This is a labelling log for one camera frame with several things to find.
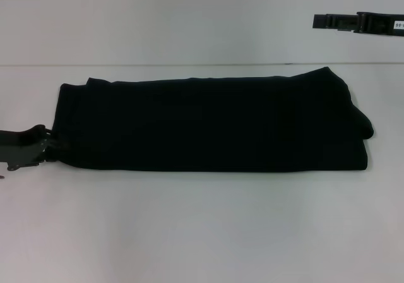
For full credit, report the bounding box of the black shirt with FREE print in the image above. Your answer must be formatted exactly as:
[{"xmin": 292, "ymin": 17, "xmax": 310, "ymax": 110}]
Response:
[{"xmin": 49, "ymin": 66, "xmax": 376, "ymax": 173}]

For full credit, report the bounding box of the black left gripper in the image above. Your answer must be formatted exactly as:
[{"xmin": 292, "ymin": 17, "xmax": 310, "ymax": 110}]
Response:
[{"xmin": 0, "ymin": 124, "xmax": 57, "ymax": 172}]

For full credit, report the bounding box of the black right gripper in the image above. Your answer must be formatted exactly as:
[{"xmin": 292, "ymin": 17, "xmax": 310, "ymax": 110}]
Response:
[{"xmin": 312, "ymin": 11, "xmax": 404, "ymax": 38}]

